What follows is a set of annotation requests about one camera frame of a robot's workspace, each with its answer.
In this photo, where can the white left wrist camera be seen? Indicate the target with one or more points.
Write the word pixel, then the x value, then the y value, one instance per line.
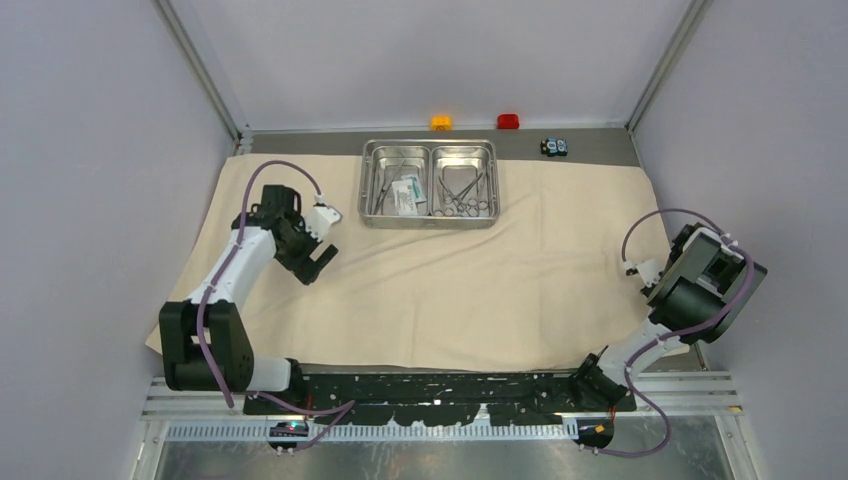
pixel 320 220

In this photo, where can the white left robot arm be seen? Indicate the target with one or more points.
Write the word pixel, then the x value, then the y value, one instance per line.
pixel 205 345

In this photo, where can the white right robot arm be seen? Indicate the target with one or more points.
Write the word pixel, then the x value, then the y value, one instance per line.
pixel 695 298

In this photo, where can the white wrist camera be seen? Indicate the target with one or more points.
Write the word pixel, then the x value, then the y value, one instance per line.
pixel 649 271
pixel 320 220

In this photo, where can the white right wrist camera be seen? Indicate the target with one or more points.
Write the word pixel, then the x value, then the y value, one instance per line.
pixel 649 271

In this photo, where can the steel mesh instrument tray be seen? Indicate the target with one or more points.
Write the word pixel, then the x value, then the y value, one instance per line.
pixel 459 160

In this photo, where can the red block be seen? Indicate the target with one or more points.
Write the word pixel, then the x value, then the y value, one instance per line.
pixel 508 121

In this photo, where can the green white sterile packet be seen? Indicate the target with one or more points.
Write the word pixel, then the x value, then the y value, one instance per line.
pixel 408 195

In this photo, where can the blue owl number tag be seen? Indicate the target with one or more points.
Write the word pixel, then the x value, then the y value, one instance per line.
pixel 554 147

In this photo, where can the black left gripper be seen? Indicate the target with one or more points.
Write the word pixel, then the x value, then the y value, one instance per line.
pixel 304 267

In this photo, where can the steel forceps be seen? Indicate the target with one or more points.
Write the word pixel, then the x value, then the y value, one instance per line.
pixel 391 173

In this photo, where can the yellow block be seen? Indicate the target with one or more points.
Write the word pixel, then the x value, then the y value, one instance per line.
pixel 441 123

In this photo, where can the steel scissors pile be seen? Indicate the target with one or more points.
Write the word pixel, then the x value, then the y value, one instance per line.
pixel 470 201

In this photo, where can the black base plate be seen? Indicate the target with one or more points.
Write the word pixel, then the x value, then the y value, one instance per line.
pixel 441 399

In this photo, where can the cream cloth wrap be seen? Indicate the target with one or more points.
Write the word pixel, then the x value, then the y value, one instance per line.
pixel 540 289

